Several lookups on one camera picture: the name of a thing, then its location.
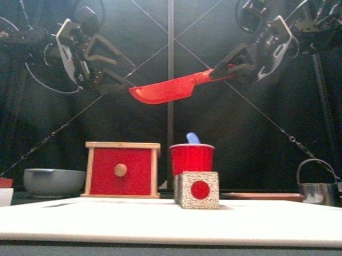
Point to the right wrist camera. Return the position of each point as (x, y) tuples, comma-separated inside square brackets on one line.
[(251, 15)]

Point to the white plastic cutting board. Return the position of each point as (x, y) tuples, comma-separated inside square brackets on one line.
[(169, 220)]

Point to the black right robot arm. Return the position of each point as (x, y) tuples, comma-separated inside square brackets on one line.
[(318, 30)]

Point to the red plastic toy knife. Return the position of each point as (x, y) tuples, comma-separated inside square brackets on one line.
[(165, 91)]

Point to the toy salmon nigiri sushi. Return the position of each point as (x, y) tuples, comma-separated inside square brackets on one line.
[(6, 196)]

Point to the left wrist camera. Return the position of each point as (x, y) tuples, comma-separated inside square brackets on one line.
[(87, 18)]

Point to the pink plastic tray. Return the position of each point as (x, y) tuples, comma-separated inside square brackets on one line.
[(262, 196)]

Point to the blue plastic utensil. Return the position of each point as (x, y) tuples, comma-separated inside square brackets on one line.
[(193, 138)]

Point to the wooden box with red drawer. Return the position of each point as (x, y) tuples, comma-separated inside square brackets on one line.
[(120, 170)]

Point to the red plastic cup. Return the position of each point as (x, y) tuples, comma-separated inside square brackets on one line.
[(191, 160)]

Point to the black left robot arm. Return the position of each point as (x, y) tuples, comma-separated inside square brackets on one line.
[(27, 36)]

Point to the vertical metal frame pole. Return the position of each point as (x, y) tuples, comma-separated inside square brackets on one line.
[(170, 126)]

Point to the green toy sushi roll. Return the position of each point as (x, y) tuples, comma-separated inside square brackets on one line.
[(198, 190)]

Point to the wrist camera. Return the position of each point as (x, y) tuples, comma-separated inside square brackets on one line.
[(251, 15), (87, 18)]

